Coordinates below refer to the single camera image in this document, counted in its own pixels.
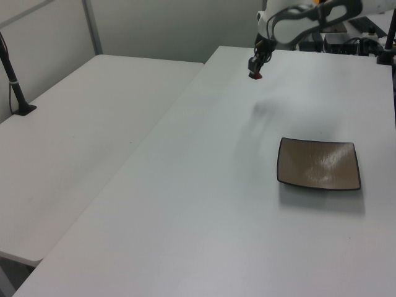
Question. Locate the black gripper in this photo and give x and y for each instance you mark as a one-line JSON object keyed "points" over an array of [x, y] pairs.
{"points": [[263, 51]]}

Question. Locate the red strawberry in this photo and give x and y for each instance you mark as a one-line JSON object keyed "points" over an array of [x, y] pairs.
{"points": [[256, 76]]}

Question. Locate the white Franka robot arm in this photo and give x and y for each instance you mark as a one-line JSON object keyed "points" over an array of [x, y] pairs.
{"points": [[297, 21]]}

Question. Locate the square brown ceramic plate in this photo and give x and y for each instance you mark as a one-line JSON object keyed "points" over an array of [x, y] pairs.
{"points": [[320, 164]]}

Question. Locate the black electronics box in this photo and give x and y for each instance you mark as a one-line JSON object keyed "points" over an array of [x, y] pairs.
{"points": [[340, 43]]}

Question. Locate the black camera pole stand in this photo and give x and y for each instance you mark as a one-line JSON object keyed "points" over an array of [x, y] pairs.
{"points": [[388, 46], [14, 83]]}

